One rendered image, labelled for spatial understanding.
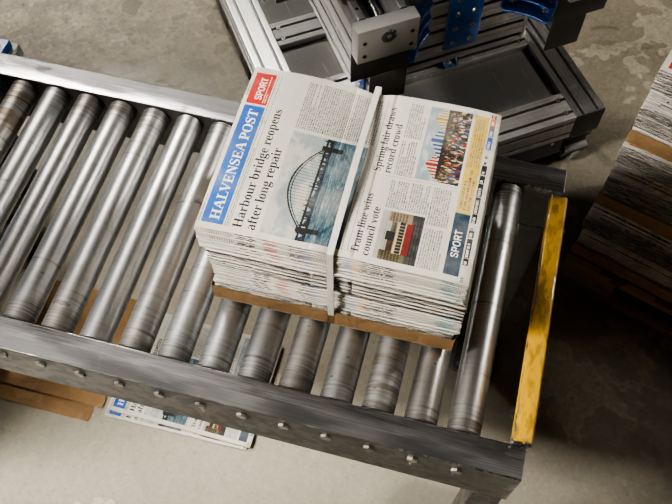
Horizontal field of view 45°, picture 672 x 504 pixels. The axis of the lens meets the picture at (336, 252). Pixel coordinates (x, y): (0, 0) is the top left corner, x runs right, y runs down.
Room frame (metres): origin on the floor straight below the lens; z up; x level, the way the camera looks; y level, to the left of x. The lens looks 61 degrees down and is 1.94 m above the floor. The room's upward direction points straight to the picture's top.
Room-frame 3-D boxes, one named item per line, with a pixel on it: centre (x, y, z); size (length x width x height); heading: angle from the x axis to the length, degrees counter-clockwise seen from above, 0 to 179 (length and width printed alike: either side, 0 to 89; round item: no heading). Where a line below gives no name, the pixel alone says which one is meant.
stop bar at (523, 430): (0.53, -0.32, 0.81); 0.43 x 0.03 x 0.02; 165
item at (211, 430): (0.72, 0.35, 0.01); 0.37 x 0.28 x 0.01; 75
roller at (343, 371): (0.61, -0.05, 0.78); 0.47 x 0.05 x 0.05; 165
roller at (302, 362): (0.62, 0.01, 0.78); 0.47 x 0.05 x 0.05; 165
